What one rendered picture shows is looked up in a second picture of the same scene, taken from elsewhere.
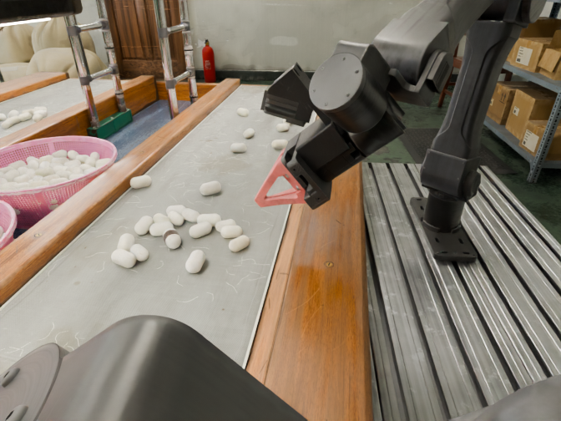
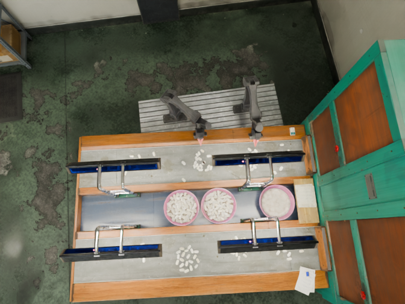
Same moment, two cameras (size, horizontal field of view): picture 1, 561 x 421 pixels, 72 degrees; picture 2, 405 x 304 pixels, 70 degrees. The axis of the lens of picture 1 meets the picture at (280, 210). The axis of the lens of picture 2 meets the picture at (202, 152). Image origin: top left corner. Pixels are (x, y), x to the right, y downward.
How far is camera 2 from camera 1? 2.09 m
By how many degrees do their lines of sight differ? 63
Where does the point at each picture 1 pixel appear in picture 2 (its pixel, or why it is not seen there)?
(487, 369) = (211, 116)
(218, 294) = (214, 151)
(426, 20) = (192, 113)
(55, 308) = (222, 172)
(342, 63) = (207, 124)
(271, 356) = (225, 139)
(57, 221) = (205, 184)
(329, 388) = (228, 132)
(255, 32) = not seen: outside the picture
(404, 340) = not seen: hidden behind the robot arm
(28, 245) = (213, 183)
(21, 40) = not seen: outside the picture
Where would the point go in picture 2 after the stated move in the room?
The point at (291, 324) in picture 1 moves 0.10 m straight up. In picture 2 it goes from (220, 137) to (220, 134)
